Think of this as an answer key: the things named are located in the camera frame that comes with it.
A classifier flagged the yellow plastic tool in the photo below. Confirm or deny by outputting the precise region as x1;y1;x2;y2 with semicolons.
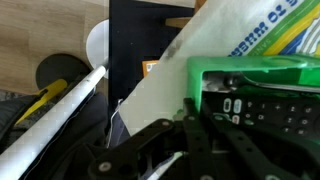
14;78;69;126

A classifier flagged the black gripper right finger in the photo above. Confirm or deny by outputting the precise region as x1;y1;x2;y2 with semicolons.
201;101;320;180

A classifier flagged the white wooden coat rack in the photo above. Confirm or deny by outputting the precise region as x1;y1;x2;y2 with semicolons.
0;19;110;180

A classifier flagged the silver metal utensil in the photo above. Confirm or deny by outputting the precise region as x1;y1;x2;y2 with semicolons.
202;70;320;95

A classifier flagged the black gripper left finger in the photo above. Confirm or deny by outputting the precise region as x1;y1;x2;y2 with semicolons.
88;97;216;180

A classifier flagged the black remote control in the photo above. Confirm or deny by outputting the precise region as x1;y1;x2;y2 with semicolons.
201;92;320;142

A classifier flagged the light wooden coffee table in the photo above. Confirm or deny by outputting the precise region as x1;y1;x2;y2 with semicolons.
164;0;208;30

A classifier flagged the dark grey jacket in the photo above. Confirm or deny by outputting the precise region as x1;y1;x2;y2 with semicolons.
0;89;132;180

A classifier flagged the black round stand base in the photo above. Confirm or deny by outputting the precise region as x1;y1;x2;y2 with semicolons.
34;53;93;91

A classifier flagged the black cabinet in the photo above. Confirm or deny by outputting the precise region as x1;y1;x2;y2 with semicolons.
108;0;196;112

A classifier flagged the white printed tote bag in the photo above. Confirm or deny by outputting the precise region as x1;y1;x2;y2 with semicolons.
118;0;320;137

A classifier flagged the small orange box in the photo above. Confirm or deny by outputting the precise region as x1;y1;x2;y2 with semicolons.
141;59;161;79

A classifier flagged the green plastic lunch box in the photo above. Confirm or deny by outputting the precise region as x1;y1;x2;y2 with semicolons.
176;54;320;180

